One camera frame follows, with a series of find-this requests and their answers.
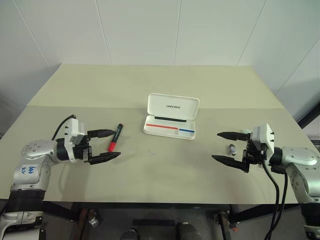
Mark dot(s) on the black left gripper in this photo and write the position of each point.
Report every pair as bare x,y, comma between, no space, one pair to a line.
83,152

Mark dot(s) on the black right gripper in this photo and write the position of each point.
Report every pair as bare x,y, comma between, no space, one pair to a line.
253,153

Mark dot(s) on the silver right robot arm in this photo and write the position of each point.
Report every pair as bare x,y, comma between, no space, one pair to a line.
300,157

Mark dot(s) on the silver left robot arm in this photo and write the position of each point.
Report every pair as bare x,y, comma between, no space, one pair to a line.
32,150

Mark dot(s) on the blue stick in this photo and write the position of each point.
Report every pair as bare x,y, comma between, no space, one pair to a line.
186,130

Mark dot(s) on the red stick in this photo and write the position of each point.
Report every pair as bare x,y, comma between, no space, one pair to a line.
162,126

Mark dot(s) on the black stick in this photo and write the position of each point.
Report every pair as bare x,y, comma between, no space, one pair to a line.
170,118

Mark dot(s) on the white open pencil case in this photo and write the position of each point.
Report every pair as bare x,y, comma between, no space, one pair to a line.
172,107

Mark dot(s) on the red and black marker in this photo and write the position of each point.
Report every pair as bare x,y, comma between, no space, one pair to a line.
114,138

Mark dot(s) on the small pale green object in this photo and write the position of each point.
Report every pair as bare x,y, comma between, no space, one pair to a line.
246,130

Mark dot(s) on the dark rounded shape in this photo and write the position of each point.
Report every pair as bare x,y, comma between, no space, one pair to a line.
129,235
186,231

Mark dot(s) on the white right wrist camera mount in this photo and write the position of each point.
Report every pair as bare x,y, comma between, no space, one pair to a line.
265,135

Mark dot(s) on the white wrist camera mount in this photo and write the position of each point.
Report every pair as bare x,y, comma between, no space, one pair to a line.
72,127
265,135

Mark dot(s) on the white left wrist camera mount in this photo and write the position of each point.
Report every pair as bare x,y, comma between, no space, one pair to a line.
72,127

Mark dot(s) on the rusty metal bracket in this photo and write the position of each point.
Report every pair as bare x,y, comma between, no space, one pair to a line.
86,222
223,222

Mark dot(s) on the black table frame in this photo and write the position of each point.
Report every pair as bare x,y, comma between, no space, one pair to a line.
150,205

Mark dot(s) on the black metal stand frame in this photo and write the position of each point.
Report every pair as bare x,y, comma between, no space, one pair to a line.
311,112

